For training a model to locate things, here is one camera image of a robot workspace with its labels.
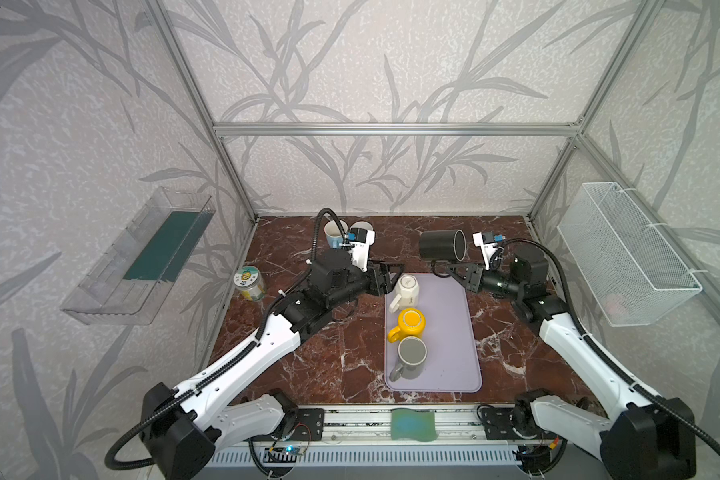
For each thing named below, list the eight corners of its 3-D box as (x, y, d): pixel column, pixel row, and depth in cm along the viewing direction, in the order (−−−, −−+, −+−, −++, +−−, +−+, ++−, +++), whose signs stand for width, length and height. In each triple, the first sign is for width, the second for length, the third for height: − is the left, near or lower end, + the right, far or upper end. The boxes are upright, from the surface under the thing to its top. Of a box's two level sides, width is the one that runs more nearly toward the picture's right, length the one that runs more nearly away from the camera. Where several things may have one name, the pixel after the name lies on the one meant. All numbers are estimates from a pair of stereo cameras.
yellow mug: (388, 342, 87) (389, 331, 81) (388, 320, 92) (388, 308, 86) (423, 342, 87) (426, 331, 81) (421, 320, 92) (424, 308, 86)
